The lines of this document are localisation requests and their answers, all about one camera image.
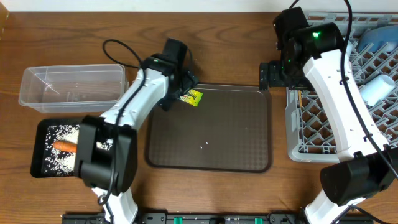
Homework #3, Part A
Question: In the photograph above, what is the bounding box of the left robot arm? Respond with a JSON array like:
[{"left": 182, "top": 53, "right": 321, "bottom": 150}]
[{"left": 74, "top": 54, "right": 198, "bottom": 223}]

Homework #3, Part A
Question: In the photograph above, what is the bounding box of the orange carrot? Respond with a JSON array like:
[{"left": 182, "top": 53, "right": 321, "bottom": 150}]
[{"left": 53, "top": 141, "right": 77, "bottom": 153}]

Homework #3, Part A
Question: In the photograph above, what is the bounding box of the light blue cup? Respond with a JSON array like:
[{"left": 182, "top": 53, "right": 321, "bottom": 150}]
[{"left": 359, "top": 74, "right": 396, "bottom": 106}]

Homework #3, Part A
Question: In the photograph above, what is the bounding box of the wooden chopstick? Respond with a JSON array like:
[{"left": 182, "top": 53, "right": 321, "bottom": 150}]
[{"left": 298, "top": 90, "right": 302, "bottom": 108}]

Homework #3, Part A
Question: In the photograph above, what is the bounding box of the black waste tray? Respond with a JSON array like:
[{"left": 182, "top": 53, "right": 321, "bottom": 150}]
[{"left": 30, "top": 116, "right": 126, "bottom": 179}]

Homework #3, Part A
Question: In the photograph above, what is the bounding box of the dark brown serving tray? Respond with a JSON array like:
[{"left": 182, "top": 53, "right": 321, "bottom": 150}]
[{"left": 145, "top": 84, "right": 273, "bottom": 173}]

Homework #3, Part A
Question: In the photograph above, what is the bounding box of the clear plastic bin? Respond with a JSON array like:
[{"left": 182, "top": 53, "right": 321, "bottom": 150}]
[{"left": 19, "top": 64, "right": 129, "bottom": 113}]

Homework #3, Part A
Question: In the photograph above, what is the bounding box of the grey dishwasher rack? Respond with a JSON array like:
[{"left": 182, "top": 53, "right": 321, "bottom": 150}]
[{"left": 285, "top": 13, "right": 397, "bottom": 163}]

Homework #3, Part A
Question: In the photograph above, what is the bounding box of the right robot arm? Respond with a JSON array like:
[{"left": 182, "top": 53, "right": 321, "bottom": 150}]
[{"left": 261, "top": 20, "right": 397, "bottom": 223}]

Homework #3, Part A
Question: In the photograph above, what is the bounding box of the white rice pile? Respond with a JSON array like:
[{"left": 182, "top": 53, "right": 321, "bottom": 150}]
[{"left": 41, "top": 124, "right": 79, "bottom": 177}]

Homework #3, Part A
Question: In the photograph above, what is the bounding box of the dark blue plate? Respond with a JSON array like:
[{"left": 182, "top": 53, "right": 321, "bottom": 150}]
[{"left": 358, "top": 25, "right": 398, "bottom": 53}]

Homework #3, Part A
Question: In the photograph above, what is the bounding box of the foil wrapper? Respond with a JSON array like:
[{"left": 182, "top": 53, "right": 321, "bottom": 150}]
[{"left": 180, "top": 89, "right": 203, "bottom": 106}]

